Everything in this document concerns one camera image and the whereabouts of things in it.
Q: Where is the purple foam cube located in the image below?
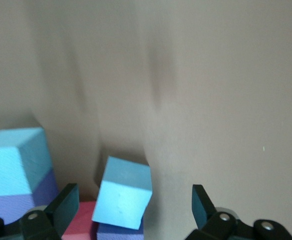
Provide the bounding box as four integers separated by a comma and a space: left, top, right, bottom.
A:
0, 168, 59, 226
96, 218, 145, 240

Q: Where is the brown table cover sheet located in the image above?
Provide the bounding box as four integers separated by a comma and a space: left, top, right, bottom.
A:
0, 0, 292, 240

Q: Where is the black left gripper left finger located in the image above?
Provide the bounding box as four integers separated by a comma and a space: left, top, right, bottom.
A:
0, 183, 80, 240

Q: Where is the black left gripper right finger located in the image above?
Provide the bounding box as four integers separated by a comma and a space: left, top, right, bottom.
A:
185, 183, 292, 240

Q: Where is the light blue foam cube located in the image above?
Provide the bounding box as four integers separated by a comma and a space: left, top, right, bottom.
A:
91, 155, 153, 231
0, 126, 53, 197

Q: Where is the red foam cube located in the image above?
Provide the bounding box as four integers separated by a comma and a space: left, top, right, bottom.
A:
61, 201, 99, 240

